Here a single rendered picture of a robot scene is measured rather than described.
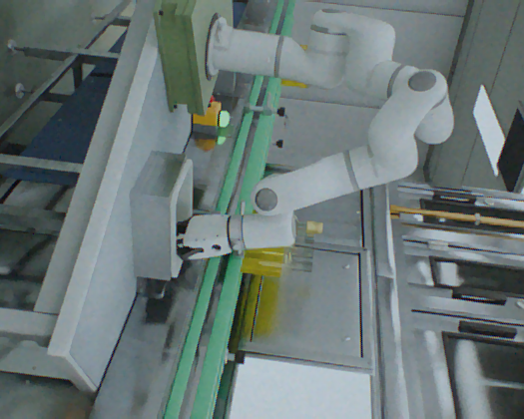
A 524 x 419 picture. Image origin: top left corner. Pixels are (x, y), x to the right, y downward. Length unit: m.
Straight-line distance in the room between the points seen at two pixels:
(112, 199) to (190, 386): 0.40
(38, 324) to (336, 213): 1.21
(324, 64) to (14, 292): 1.00
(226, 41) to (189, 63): 0.12
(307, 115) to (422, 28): 1.68
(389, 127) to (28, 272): 1.10
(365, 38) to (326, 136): 6.79
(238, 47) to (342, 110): 6.54
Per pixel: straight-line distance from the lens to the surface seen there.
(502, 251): 2.14
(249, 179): 1.68
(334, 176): 1.24
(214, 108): 1.83
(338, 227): 2.04
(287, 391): 1.50
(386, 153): 1.20
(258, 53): 1.46
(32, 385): 1.58
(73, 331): 1.08
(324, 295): 1.74
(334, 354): 1.58
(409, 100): 1.22
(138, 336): 1.35
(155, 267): 1.37
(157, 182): 1.29
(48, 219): 1.82
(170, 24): 1.34
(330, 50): 1.44
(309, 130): 8.11
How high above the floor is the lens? 1.07
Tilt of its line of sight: 3 degrees down
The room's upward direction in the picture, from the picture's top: 97 degrees clockwise
